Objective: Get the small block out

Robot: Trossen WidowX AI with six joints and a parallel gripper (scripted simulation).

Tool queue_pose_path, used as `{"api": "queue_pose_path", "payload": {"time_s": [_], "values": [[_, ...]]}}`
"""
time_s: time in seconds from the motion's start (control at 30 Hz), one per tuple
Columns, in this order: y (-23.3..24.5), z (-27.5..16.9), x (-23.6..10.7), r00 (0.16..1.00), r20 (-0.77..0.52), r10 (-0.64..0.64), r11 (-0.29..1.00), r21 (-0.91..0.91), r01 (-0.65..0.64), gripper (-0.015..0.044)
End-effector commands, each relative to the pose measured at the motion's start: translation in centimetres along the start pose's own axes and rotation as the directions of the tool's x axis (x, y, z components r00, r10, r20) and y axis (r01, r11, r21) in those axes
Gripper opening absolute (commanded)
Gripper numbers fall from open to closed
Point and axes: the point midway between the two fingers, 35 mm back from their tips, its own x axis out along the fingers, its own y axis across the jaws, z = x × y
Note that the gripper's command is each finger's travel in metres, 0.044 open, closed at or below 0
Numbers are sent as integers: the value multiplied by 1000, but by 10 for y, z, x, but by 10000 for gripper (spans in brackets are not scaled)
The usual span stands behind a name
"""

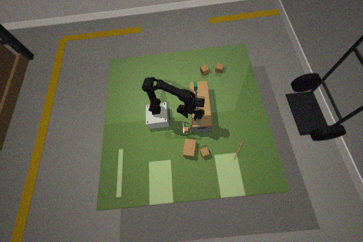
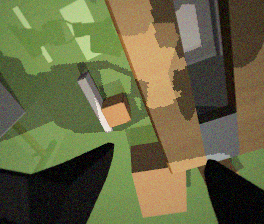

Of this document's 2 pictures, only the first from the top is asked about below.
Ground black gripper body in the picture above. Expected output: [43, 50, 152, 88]
[177, 105, 204, 119]

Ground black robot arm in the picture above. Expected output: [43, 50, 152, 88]
[142, 77, 205, 115]

